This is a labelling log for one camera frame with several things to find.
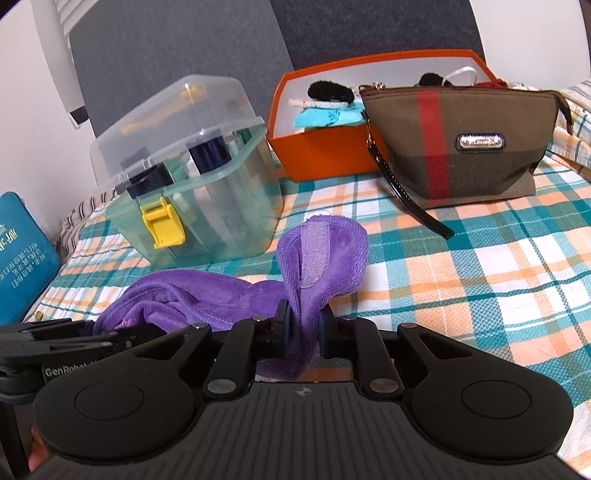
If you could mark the purple plush cloth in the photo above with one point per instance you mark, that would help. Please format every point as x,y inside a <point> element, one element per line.
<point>323,258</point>

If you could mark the dark red towel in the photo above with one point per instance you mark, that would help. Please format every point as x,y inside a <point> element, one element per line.
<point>489,84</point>

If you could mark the black round puff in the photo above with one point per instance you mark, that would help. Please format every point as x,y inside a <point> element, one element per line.
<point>330,92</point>

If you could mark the white slatted vent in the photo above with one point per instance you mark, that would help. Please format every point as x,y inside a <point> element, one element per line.
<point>83,11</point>

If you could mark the black cloth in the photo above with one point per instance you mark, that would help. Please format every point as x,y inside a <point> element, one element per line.
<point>431,79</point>

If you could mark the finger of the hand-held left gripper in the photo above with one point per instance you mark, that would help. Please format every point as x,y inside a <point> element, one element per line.
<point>46,331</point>
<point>138,337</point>

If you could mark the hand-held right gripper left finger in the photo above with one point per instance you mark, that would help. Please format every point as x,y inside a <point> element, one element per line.
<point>284,332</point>

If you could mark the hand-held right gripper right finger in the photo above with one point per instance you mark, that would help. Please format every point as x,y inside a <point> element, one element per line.
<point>325,332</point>

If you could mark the grey padded headboard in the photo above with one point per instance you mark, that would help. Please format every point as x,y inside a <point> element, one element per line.
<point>184,46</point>

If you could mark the clear plastic storage box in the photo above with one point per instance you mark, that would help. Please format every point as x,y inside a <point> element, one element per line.
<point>221,207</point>

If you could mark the person's left hand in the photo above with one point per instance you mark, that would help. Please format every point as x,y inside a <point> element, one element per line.
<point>36,445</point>

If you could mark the teal cushion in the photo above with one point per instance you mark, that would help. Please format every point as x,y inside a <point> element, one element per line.
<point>25,258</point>

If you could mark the plaid blanket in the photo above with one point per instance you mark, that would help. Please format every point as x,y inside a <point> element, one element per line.
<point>485,277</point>

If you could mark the orange cardboard box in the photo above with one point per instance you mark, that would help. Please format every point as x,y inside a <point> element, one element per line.
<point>323,157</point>

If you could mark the teal printed face mask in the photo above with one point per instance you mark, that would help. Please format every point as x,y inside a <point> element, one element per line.
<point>323,119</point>

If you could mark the brown striped zip pouch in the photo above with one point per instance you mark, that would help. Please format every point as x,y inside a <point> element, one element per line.
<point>498,175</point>

